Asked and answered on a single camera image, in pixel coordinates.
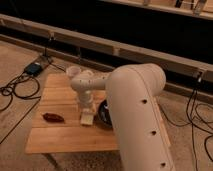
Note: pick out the white sponge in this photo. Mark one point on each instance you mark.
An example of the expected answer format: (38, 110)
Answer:
(86, 119)

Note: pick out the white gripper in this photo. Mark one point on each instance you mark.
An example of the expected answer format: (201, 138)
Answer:
(86, 102)

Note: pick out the wooden table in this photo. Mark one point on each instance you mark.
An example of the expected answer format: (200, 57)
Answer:
(69, 135)

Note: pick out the black power adapter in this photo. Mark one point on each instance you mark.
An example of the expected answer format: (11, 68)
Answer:
(33, 69)

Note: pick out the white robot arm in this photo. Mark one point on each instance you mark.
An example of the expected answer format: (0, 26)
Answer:
(131, 92)

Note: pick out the black bowl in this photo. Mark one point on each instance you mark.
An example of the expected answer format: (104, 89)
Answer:
(103, 113)

